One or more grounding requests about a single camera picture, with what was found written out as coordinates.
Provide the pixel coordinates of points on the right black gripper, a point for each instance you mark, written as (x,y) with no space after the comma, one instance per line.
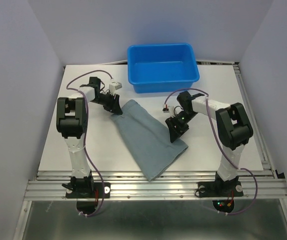
(175,132)

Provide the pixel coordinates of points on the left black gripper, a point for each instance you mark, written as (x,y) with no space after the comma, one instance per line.
(114,106)

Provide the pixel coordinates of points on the light denim skirt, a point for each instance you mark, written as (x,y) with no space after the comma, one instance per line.
(147,140)

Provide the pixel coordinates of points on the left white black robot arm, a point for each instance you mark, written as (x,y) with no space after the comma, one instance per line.
(72,123)

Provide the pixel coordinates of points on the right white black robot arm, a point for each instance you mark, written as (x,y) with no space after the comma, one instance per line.
(232,131)

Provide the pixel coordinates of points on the blue plastic bin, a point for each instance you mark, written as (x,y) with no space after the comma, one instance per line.
(160,68)

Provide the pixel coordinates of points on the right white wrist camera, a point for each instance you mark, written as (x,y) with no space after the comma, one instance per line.
(171,110)

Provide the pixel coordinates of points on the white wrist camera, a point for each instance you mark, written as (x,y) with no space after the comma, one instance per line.
(171,110)
(114,86)

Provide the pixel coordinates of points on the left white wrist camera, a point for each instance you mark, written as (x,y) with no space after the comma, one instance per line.
(114,86)

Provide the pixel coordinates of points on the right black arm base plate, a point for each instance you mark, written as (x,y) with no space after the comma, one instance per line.
(216,189)

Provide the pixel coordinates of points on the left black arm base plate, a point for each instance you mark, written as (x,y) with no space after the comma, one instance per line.
(97,192)

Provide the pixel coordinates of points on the aluminium extrusion frame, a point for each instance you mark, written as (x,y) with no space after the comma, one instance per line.
(165,208)

